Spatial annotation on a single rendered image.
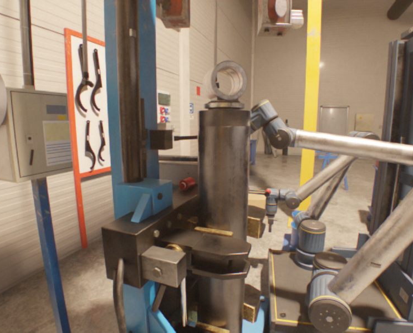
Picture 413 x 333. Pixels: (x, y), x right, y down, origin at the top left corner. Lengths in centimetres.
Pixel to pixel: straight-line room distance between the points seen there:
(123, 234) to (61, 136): 70
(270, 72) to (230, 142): 1111
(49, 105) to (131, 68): 49
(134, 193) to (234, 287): 57
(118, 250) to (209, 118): 56
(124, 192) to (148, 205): 13
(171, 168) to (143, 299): 76
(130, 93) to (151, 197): 41
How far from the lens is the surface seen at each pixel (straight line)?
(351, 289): 141
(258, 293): 147
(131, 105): 101
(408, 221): 130
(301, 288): 200
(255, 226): 115
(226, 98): 95
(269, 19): 105
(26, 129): 128
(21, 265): 285
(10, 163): 128
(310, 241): 213
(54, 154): 136
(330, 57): 1203
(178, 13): 105
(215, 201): 96
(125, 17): 108
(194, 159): 143
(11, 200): 264
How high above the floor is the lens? 142
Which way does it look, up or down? 10 degrees down
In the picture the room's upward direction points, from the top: straight up
